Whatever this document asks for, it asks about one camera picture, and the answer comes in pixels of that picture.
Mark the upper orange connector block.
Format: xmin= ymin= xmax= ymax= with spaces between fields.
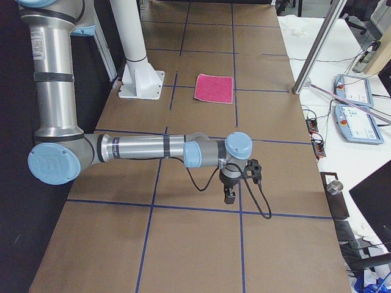
xmin=305 ymin=118 xmax=318 ymax=134

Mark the metal rod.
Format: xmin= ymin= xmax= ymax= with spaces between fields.
xmin=304 ymin=82 xmax=390 ymax=124

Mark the lower teach pendant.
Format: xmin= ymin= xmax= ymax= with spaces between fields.
xmin=334 ymin=104 xmax=384 ymax=145

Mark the pink towel white trim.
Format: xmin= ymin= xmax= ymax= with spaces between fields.
xmin=194 ymin=74 xmax=233 ymax=104

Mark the aluminium frame post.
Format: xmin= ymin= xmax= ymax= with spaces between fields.
xmin=292 ymin=0 xmax=347 ymax=95

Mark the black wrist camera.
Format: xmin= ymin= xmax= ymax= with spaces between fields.
xmin=245 ymin=159 xmax=262 ymax=185

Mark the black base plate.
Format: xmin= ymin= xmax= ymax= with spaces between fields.
xmin=320 ymin=172 xmax=349 ymax=220

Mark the black office chair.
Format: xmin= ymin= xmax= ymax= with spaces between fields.
xmin=339 ymin=0 xmax=380 ymax=35

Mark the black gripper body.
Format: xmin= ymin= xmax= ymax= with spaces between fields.
xmin=219 ymin=170 xmax=242 ymax=192

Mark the silver metal cylinder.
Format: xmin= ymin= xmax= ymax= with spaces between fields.
xmin=326 ymin=180 xmax=343 ymax=195

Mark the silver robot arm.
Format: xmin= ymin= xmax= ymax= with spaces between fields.
xmin=18 ymin=1 xmax=261 ymax=204

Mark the lower orange connector block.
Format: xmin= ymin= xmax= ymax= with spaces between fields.
xmin=311 ymin=139 xmax=326 ymax=160

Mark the upper teach pendant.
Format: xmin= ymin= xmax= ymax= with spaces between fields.
xmin=334 ymin=74 xmax=374 ymax=107

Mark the white mounting pedestal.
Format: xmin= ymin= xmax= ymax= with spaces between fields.
xmin=110 ymin=0 xmax=165 ymax=100

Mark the teach pendant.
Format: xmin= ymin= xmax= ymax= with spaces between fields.
xmin=334 ymin=104 xmax=384 ymax=145
xmin=334 ymin=74 xmax=374 ymax=107

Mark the orange connector block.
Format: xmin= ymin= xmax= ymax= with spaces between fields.
xmin=311 ymin=139 xmax=326 ymax=160
xmin=305 ymin=118 xmax=318 ymax=134

